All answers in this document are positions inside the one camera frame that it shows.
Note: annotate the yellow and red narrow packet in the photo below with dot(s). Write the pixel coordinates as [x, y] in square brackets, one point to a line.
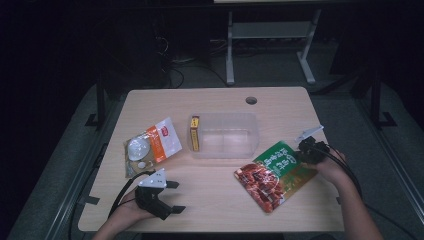
[195, 133]

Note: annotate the orange and white snack packet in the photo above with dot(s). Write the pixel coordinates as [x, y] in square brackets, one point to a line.
[156, 143]

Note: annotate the black metal stand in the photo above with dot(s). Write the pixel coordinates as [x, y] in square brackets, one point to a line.
[376, 100]
[100, 106]

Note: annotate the clear plastic container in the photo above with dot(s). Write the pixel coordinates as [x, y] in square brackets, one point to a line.
[226, 135]

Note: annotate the black tape strip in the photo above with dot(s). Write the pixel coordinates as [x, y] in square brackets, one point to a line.
[90, 200]

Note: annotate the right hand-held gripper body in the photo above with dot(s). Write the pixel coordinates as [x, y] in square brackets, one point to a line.
[315, 150]

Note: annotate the person's right hand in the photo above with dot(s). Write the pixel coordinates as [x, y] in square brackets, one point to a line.
[333, 168]

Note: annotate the white metal stand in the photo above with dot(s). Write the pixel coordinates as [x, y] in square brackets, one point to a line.
[270, 30]

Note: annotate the person's left hand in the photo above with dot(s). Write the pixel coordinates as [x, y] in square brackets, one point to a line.
[128, 210]

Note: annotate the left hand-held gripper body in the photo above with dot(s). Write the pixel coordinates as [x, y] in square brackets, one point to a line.
[151, 196]

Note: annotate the green and red snack packet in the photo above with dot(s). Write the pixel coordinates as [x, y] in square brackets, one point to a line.
[273, 176]

